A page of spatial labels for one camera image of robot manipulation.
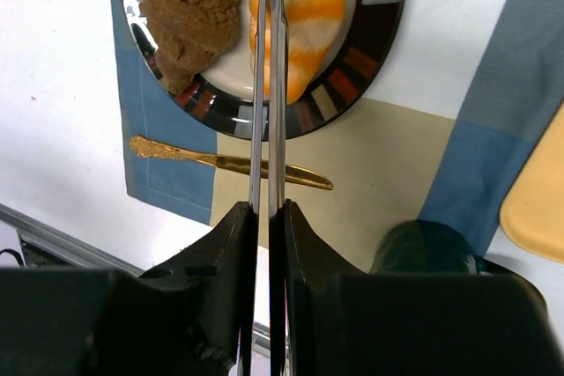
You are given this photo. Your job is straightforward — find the blue and tan placemat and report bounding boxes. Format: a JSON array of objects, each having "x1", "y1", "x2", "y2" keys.
[{"x1": 111, "y1": 0, "x2": 563, "y2": 269}]

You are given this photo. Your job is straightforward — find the gold knife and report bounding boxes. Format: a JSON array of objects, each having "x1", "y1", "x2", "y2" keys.
[{"x1": 129, "y1": 135, "x2": 334, "y2": 190}]

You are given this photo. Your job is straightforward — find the golden striped bread roll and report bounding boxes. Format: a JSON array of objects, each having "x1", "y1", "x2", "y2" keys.
[{"x1": 247, "y1": 0, "x2": 346, "y2": 105}]

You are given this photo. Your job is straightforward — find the dark green mug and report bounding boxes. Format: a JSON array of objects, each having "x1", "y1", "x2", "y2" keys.
[{"x1": 370, "y1": 220, "x2": 486, "y2": 275}]

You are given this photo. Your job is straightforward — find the brown chocolate croissant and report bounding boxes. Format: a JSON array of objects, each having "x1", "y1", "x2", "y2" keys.
[{"x1": 140, "y1": 0, "x2": 241, "y2": 95}]

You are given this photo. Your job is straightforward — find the striped rim ceramic plate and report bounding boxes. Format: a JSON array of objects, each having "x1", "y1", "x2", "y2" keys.
[{"x1": 116, "y1": 0, "x2": 409, "y2": 143}]

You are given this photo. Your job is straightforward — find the silver metal tongs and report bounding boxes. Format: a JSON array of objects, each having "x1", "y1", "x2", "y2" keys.
[{"x1": 249, "y1": 0, "x2": 288, "y2": 375}]

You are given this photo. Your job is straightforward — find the aluminium table frame rail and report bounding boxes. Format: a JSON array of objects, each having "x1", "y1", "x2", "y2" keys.
[{"x1": 1, "y1": 205, "x2": 144, "y2": 276}]

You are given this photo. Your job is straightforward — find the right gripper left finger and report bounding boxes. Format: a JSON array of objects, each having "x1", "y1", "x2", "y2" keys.
[{"x1": 1, "y1": 202, "x2": 256, "y2": 375}]

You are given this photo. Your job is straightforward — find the yellow plastic tray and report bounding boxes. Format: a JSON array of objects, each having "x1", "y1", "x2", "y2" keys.
[{"x1": 500, "y1": 108, "x2": 564, "y2": 263}]

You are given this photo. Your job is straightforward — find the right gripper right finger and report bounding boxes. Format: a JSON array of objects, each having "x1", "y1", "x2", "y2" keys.
[{"x1": 284, "y1": 201, "x2": 563, "y2": 375}]

